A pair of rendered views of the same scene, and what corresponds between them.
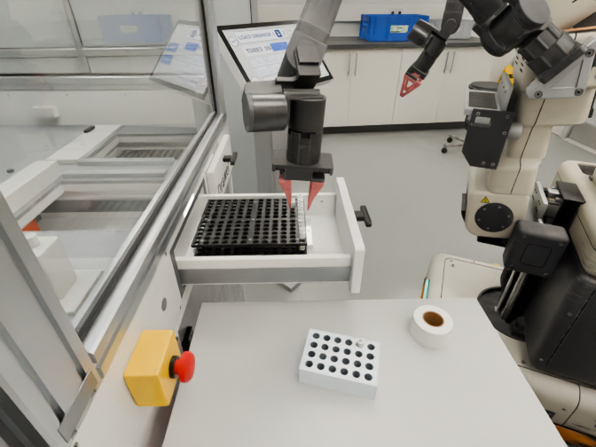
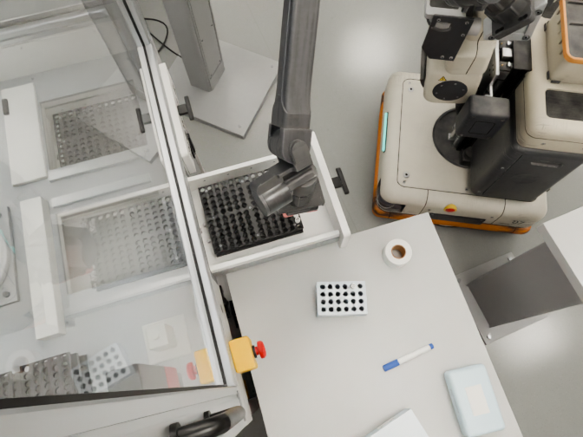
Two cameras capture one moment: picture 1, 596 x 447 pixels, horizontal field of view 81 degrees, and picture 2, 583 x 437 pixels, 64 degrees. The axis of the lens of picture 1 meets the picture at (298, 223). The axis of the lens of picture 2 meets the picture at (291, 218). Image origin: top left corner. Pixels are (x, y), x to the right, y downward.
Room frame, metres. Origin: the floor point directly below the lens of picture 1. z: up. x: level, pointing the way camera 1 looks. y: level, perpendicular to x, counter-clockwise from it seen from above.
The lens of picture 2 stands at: (0.20, 0.10, 1.97)
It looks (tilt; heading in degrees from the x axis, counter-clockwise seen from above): 71 degrees down; 345
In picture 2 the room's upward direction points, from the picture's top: straight up
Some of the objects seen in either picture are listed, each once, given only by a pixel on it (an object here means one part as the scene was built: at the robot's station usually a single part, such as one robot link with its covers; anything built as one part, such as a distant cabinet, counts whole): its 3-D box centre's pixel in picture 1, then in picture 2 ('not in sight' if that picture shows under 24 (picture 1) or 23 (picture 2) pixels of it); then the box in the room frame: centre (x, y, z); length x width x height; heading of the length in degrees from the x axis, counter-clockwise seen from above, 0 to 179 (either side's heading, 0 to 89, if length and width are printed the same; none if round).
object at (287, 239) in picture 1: (254, 231); (251, 211); (0.62, 0.10, 0.87); 0.22 x 0.18 x 0.06; 91
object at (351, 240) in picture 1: (346, 228); (326, 190); (0.62, -0.11, 0.87); 0.29 x 0.02 x 0.11; 1
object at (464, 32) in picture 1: (448, 28); not in sight; (4.26, -1.61, 0.99); 0.40 x 0.31 x 0.17; 97
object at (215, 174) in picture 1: (221, 168); (177, 118); (0.93, 0.22, 0.87); 0.29 x 0.02 x 0.11; 1
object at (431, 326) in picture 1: (430, 325); (396, 253); (0.43, -0.25, 0.78); 0.07 x 0.07 x 0.04
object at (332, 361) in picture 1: (340, 362); (341, 298); (0.36, -0.07, 0.78); 0.12 x 0.08 x 0.04; 76
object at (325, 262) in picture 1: (250, 233); (247, 213); (0.62, 0.10, 0.86); 0.40 x 0.26 x 0.06; 91
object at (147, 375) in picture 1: (158, 367); (245, 354); (0.29, 0.19, 0.88); 0.07 x 0.05 x 0.07; 1
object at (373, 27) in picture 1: (392, 27); not in sight; (4.10, -0.98, 1.01); 0.61 x 0.41 x 0.22; 97
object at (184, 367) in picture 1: (182, 366); (258, 349); (0.29, 0.16, 0.88); 0.04 x 0.03 x 0.04; 1
